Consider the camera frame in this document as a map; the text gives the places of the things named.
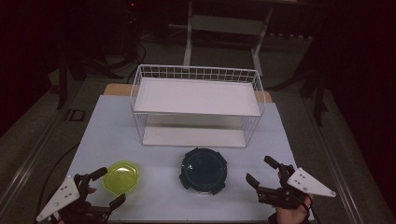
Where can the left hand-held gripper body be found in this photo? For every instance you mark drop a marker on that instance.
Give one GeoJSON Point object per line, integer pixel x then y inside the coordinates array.
{"type": "Point", "coordinates": [67, 194]}

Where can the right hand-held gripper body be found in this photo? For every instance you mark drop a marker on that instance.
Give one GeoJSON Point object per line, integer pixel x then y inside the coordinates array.
{"type": "Point", "coordinates": [308, 184]}

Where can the green lidded plastic container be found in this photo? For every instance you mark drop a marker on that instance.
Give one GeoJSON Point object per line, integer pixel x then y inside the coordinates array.
{"type": "Point", "coordinates": [121, 178]}

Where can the person's left hand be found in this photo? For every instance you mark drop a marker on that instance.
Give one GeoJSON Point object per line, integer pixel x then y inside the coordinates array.
{"type": "Point", "coordinates": [91, 189]}

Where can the person's right hand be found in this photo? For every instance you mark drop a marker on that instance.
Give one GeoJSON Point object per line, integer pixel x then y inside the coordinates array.
{"type": "Point", "coordinates": [292, 216]}

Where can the white table mat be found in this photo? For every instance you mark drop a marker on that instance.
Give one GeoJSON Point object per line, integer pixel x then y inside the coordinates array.
{"type": "Point", "coordinates": [162, 199]}

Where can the dark blue lidded container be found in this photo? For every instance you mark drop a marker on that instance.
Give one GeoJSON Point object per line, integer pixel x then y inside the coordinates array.
{"type": "Point", "coordinates": [204, 171]}

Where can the black floor outlet box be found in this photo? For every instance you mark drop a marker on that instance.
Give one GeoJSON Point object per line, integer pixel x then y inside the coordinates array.
{"type": "Point", "coordinates": [74, 115]}

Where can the black tripod stand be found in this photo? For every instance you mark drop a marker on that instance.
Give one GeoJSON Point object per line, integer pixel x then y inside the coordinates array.
{"type": "Point", "coordinates": [63, 84]}
{"type": "Point", "coordinates": [319, 93]}

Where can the white metal desk frame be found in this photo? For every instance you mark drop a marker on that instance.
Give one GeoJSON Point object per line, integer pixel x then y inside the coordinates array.
{"type": "Point", "coordinates": [227, 25]}

